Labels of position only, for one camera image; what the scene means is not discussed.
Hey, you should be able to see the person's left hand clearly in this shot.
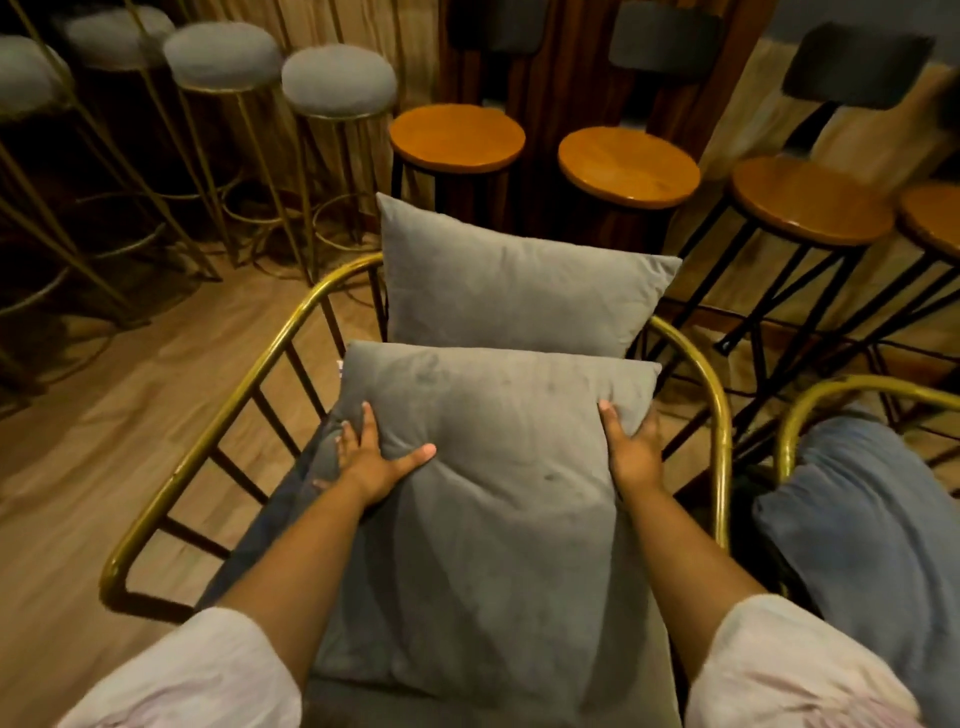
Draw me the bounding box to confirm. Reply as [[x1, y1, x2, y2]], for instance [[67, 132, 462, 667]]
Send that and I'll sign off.
[[313, 403, 438, 509]]

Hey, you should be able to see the person's right hand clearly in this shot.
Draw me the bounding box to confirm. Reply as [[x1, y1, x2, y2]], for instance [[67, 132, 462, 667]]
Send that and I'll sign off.
[[597, 401, 667, 501]]

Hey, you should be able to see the large grey velvet pillow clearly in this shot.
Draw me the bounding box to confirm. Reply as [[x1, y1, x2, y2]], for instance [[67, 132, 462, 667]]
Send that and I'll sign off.
[[311, 341, 682, 728]]

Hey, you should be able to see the person's left forearm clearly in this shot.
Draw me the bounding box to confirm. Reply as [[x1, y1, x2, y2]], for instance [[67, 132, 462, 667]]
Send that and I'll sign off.
[[219, 480, 374, 693]]

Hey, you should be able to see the person's right forearm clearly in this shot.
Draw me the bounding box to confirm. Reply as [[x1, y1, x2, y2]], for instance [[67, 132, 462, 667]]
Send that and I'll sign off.
[[618, 483, 771, 685]]

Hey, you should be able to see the dark grey seat cushion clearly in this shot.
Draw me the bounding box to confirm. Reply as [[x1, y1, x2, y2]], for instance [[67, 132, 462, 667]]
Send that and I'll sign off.
[[195, 416, 680, 728]]

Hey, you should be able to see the wooden seat black bar stool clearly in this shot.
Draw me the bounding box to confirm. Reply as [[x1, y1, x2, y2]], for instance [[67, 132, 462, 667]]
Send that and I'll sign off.
[[660, 21, 936, 460], [557, 1, 726, 255], [816, 71, 960, 455], [387, 0, 551, 235]]

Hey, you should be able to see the blue-grey seat cushion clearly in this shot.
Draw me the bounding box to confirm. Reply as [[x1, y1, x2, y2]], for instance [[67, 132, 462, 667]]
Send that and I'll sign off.
[[753, 414, 960, 728]]

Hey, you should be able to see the white shirt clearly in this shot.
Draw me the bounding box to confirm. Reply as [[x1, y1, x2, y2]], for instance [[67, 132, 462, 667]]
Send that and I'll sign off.
[[54, 594, 929, 728]]

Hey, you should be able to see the grey cushioned gold bar stool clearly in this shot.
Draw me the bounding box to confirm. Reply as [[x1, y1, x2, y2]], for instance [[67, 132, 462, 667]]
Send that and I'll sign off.
[[62, 5, 226, 283], [280, 42, 399, 285], [162, 20, 313, 286], [0, 33, 151, 410]]

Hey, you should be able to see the gold metal armchair frame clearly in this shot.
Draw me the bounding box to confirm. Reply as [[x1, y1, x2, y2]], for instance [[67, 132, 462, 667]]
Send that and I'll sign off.
[[774, 374, 960, 601], [99, 252, 735, 625]]

